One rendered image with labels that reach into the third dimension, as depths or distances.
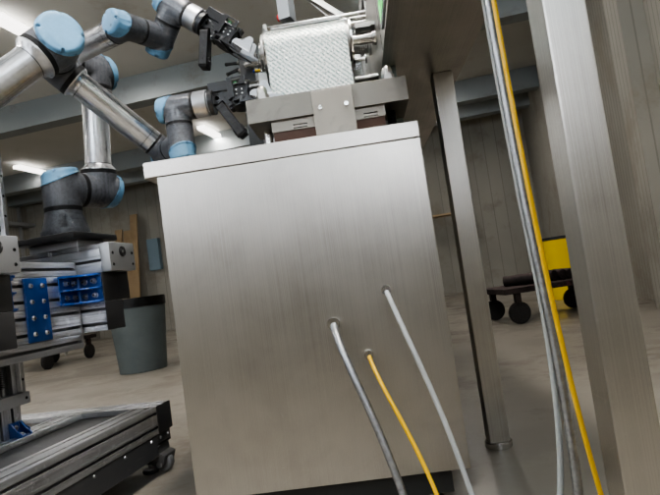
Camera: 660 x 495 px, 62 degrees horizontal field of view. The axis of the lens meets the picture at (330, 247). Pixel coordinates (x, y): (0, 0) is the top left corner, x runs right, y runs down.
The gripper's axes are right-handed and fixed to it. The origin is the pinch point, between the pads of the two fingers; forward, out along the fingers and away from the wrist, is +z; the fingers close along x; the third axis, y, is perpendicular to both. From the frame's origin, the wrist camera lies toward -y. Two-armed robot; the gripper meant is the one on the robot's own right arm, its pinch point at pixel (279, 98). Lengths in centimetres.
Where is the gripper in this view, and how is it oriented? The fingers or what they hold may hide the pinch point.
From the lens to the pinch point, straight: 161.7
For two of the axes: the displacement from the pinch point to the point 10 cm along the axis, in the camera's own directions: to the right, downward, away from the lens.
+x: 0.6, 0.5, 10.0
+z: 9.9, -1.5, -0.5
